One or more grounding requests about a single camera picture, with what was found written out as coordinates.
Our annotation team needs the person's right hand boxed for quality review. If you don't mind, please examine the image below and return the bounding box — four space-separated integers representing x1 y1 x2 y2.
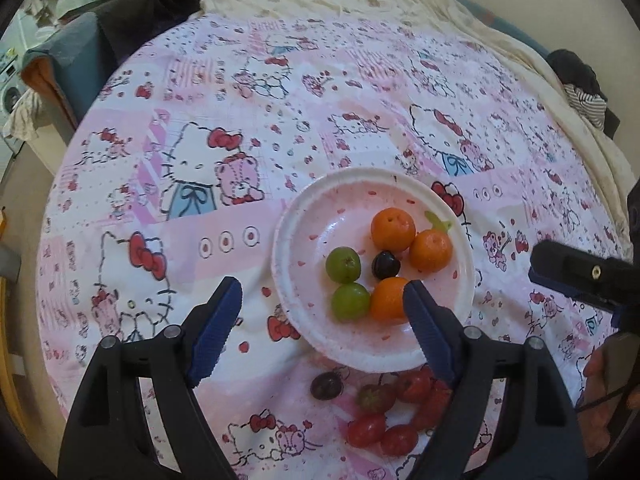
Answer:
582 347 623 461

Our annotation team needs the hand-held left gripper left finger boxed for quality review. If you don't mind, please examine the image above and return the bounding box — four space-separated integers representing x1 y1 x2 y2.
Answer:
57 276 244 480

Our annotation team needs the white washing machine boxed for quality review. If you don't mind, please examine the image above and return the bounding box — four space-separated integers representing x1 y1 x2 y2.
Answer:
0 45 31 156

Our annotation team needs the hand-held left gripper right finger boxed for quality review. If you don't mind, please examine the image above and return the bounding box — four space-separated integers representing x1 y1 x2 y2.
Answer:
400 279 591 480

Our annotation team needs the green grape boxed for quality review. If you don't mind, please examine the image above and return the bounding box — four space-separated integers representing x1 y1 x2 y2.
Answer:
331 282 372 322
326 246 362 283

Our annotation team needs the white plastic plate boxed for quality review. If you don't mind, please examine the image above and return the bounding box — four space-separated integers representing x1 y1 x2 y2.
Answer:
271 167 475 373

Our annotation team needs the orange tangerine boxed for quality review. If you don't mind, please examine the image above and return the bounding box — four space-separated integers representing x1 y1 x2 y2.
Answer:
370 208 417 255
409 230 454 274
370 276 413 324

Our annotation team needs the pink cartoon printed blanket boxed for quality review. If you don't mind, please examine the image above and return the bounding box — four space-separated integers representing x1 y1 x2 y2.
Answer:
35 10 632 480

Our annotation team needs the black garment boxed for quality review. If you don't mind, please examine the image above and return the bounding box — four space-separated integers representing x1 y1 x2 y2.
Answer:
546 49 608 101

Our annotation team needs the beige towel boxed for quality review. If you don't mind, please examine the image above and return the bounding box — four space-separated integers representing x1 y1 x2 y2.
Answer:
2 87 56 141

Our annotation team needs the dark purple grape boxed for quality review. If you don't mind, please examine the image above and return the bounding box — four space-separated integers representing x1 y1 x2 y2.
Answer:
310 371 345 401
372 251 401 280

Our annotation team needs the striped garment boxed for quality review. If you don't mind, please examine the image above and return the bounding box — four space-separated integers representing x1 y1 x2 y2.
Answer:
564 84 608 131

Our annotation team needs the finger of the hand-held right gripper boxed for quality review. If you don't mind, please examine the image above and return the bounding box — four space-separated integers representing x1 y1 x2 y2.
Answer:
528 239 640 313

